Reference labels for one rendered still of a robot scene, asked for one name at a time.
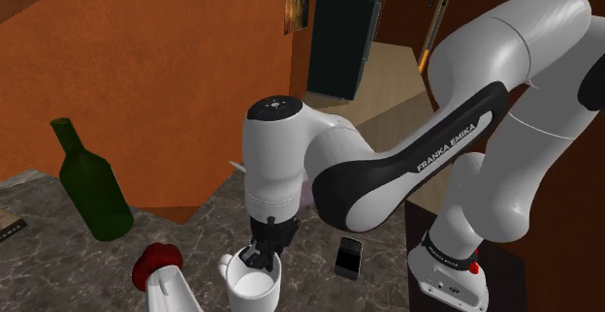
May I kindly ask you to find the brown door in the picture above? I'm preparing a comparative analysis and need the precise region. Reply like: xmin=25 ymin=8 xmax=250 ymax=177
xmin=375 ymin=0 xmax=462 ymax=74

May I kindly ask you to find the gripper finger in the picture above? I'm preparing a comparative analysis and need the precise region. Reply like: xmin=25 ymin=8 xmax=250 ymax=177
xmin=238 ymin=242 xmax=267 ymax=269
xmin=263 ymin=248 xmax=280 ymax=273

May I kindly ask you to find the dark tall refrigerator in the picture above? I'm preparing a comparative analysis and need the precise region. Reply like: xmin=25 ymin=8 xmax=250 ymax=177
xmin=306 ymin=0 xmax=390 ymax=102

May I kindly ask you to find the red round object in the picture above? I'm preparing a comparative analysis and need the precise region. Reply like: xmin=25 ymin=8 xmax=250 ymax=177
xmin=131 ymin=241 xmax=184 ymax=293

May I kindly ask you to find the white container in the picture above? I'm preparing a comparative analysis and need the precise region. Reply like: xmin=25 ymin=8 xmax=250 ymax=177
xmin=143 ymin=264 xmax=205 ymax=312

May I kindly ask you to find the dark green glass bottle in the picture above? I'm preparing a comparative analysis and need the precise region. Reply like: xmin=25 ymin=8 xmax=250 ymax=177
xmin=49 ymin=116 xmax=136 ymax=243

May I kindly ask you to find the black phone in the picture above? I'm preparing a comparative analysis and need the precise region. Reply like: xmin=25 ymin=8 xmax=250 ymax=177
xmin=333 ymin=235 xmax=365 ymax=282

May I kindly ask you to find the wall picture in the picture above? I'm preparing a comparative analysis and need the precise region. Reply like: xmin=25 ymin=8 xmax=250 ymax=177
xmin=283 ymin=0 xmax=313 ymax=36

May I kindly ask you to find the white mug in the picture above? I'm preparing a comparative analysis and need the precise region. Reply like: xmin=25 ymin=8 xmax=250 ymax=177
xmin=217 ymin=249 xmax=283 ymax=312

